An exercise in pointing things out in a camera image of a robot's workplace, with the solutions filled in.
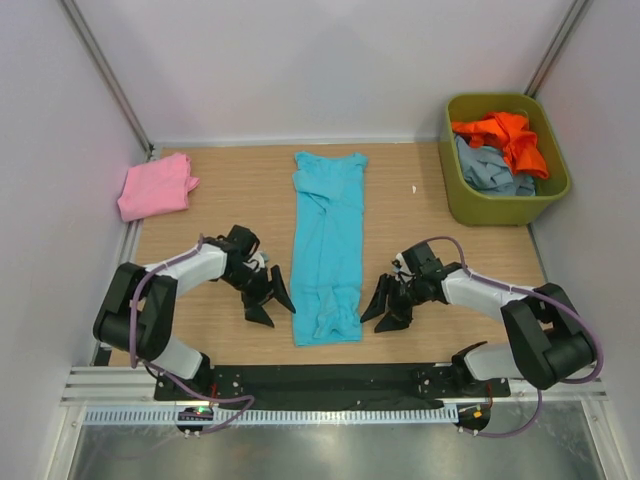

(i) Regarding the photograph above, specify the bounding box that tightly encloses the right aluminium corner post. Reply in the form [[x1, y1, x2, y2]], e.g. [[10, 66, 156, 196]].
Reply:
[[524, 0, 594, 98]]

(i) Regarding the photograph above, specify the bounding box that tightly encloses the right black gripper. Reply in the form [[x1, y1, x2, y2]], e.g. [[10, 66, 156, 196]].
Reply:
[[360, 273, 426, 333]]

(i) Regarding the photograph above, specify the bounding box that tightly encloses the aluminium corner post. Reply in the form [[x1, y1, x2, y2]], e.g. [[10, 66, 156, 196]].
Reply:
[[57, 0, 154, 159], [524, 0, 594, 98]]

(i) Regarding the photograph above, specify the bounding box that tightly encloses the grey blue t shirt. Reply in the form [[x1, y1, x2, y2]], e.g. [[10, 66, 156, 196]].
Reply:
[[455, 135, 536, 197]]

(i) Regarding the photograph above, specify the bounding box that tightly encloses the cyan t shirt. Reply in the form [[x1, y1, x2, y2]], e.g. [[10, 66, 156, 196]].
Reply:
[[290, 152, 368, 347]]

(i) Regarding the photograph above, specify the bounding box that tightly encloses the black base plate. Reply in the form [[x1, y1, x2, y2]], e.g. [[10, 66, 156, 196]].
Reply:
[[153, 362, 512, 412]]

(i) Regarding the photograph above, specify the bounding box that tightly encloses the orange t shirt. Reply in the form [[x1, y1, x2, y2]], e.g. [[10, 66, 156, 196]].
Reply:
[[451, 112, 550, 179]]

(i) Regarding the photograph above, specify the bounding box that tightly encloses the pink folded t shirt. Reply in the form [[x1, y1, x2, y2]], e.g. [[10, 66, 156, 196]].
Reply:
[[117, 153, 200, 222]]

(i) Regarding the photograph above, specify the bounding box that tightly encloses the olive green plastic bin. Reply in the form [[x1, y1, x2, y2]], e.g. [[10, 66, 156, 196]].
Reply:
[[439, 93, 571, 226]]

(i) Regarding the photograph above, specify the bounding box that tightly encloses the white slotted cable duct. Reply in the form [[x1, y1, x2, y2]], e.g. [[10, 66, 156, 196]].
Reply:
[[83, 404, 458, 427]]

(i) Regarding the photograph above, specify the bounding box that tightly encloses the left aluminium corner post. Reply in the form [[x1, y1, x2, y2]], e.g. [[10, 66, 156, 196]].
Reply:
[[57, 0, 154, 159]]

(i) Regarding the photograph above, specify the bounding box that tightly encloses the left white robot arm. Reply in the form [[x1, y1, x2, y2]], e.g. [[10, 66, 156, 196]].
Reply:
[[93, 225, 296, 400]]

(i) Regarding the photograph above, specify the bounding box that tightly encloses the aluminium front rail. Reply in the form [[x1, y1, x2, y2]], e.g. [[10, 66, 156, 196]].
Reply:
[[60, 360, 609, 405]]

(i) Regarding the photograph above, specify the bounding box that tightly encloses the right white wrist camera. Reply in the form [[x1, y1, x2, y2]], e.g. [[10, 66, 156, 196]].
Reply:
[[391, 253, 414, 281]]

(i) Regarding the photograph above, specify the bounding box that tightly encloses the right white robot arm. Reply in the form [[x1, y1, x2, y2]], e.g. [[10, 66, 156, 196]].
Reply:
[[361, 240, 603, 396]]

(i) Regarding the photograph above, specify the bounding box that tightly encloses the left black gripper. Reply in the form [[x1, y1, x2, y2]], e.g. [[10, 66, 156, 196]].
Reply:
[[223, 265, 295, 327]]

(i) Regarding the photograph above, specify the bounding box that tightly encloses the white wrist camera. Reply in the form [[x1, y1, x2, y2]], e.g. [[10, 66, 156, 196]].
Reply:
[[247, 250, 269, 271], [391, 253, 414, 281]]

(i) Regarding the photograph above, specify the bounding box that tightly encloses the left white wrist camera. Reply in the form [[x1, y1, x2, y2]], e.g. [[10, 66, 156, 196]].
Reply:
[[247, 250, 269, 271]]

